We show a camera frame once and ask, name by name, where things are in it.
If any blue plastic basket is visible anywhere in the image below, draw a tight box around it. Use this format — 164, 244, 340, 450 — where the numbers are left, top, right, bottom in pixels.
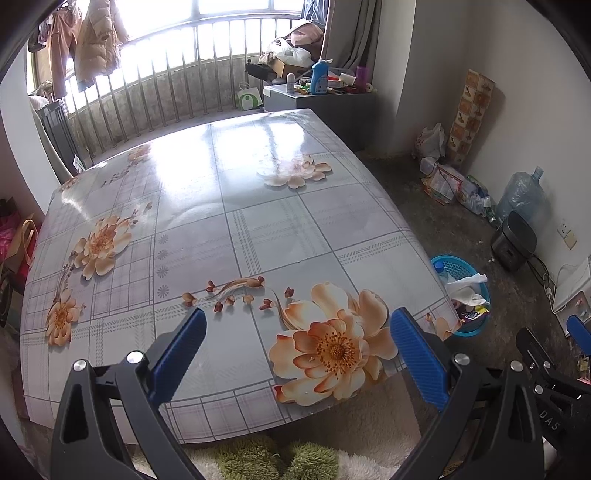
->
430, 255, 491, 341

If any large water jug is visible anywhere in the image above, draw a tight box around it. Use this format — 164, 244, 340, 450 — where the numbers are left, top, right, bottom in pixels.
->
496, 166, 546, 227

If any black floor cable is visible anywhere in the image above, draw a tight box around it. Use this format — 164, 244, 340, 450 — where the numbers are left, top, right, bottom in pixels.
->
526, 254, 561, 296

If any blue detergent bottle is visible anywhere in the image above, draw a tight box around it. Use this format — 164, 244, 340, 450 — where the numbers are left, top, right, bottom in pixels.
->
310, 59, 328, 95

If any pink hanging garment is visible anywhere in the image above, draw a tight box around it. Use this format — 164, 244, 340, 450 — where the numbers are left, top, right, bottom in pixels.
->
46, 7, 84, 100

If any metal window railing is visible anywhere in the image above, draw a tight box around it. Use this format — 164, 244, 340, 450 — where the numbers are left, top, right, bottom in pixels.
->
65, 11, 324, 153

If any pile of plastic bottles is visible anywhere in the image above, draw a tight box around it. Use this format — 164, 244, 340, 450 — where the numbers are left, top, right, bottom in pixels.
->
459, 174, 502, 228

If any tall patterned box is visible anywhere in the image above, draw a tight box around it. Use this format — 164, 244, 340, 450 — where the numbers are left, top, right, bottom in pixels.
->
448, 69, 496, 169

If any pink plastic bag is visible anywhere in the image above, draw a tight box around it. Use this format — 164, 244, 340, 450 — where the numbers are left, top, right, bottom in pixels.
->
0, 198, 21, 264

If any dark rice cooker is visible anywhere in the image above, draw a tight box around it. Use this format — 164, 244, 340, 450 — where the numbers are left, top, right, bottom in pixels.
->
490, 211, 539, 273

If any white cloth towel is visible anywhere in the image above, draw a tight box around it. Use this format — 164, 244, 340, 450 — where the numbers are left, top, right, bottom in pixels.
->
445, 272, 488, 303

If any wall socket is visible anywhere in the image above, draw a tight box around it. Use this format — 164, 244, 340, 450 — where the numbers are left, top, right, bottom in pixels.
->
558, 220, 579, 250

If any white paper bag green logo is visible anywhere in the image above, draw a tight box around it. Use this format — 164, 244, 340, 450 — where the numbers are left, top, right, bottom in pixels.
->
237, 82, 260, 112

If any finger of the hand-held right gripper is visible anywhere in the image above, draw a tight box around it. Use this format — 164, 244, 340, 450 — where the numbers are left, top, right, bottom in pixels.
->
515, 327, 561, 393
567, 315, 591, 356

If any beige puffy jacket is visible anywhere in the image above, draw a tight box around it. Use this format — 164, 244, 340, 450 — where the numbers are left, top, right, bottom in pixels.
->
74, 0, 130, 90

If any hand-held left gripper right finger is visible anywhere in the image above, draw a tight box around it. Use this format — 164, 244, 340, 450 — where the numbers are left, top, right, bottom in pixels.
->
390, 307, 548, 480

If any grey cabinet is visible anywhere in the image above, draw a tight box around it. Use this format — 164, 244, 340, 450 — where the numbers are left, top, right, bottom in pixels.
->
263, 85, 377, 123

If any white plastic bag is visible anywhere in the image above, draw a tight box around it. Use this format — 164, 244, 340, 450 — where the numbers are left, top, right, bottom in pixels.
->
414, 122, 446, 160

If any open cardboard box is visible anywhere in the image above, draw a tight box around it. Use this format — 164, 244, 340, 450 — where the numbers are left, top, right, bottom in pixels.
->
270, 58, 319, 79

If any green fluffy slipper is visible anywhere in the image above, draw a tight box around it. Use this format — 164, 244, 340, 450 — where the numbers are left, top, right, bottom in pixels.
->
215, 436, 282, 480
284, 440, 340, 480

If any red and white carton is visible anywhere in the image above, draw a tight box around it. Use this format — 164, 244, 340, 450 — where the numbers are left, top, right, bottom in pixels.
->
422, 164, 467, 206

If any grey curtain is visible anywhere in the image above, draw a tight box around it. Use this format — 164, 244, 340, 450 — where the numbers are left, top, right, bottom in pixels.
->
300, 0, 384, 70

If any white fluffy rug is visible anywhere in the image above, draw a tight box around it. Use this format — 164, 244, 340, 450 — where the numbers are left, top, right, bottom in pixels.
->
131, 434, 416, 480

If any black bag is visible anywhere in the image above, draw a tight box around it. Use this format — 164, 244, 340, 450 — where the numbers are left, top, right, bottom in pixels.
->
245, 62, 273, 84

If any floral table cover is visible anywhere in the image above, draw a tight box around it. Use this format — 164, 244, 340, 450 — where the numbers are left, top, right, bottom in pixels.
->
18, 108, 465, 446

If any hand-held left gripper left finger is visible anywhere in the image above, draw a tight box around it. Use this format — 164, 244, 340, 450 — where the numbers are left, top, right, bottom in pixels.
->
48, 307, 208, 480

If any brown paper bag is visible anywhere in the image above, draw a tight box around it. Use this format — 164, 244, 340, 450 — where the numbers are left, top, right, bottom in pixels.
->
4, 219, 42, 278

